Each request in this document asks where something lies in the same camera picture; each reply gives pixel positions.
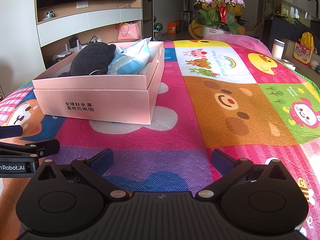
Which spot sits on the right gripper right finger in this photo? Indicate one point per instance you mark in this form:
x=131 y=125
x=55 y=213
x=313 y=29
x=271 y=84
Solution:
x=232 y=171

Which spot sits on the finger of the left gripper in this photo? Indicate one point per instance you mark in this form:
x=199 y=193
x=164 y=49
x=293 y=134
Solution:
x=10 y=131

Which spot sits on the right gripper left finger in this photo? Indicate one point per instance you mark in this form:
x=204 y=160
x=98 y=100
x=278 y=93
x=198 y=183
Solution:
x=91 y=173

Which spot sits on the black plush cat toy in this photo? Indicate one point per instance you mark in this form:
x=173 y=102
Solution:
x=94 y=59

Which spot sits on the blue tissue pack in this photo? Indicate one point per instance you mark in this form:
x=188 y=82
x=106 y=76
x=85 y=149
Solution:
x=129 y=61

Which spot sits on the colourful cartoon play mat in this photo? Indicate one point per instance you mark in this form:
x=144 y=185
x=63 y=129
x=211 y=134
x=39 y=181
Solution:
x=210 y=96

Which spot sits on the pink cardboard box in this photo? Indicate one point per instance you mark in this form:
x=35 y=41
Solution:
x=127 y=99

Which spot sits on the white wooden tv cabinet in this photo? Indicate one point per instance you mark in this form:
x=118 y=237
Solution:
x=56 y=25

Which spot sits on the silver metal cup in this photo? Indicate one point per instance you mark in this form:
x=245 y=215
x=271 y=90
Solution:
x=278 y=49

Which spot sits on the pink gift bag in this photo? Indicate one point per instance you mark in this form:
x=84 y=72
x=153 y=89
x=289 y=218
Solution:
x=128 y=31

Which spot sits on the orange paper bag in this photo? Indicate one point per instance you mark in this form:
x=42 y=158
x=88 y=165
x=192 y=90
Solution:
x=174 y=27

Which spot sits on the pink orchid flower pot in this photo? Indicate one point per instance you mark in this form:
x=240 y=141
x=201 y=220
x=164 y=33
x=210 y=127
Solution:
x=219 y=14

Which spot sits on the glass fish tank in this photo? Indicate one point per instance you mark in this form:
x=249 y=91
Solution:
x=304 y=13

